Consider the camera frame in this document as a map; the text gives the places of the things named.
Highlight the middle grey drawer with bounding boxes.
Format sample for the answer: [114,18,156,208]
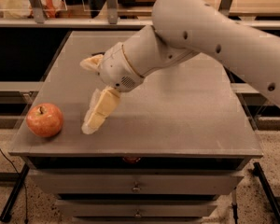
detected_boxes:
[56,200,217,217]

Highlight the top grey drawer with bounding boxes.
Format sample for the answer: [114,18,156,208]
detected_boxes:
[29,170,243,195]

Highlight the black floor bar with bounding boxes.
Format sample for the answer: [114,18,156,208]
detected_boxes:
[252,162,280,224]
[0,164,29,223]

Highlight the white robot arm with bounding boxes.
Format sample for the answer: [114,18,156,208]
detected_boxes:
[80,0,280,134]

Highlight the black right floor bar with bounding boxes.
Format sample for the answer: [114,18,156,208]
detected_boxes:
[252,162,280,224]

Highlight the metal guard rail frame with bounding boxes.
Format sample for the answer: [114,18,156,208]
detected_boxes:
[0,0,280,30]

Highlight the grey drawer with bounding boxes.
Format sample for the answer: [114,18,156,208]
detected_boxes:
[29,170,243,195]
[56,200,217,217]

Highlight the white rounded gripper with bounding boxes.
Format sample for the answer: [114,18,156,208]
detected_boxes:
[80,42,144,134]

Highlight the black cable on floor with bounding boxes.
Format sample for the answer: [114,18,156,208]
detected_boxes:
[0,135,30,224]

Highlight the grey drawer cabinet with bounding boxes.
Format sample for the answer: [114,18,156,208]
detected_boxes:
[11,32,262,224]

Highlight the white and orange bag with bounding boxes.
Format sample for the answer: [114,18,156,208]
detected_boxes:
[29,0,64,19]

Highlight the red apple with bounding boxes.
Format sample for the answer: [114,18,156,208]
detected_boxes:
[26,103,63,137]

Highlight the dark blue snack packet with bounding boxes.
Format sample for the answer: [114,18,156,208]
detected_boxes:
[91,51,105,56]

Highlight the black left floor bar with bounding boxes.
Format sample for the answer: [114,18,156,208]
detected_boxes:
[0,164,29,223]

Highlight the small red object under top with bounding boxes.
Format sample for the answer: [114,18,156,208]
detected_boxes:
[122,157,141,164]

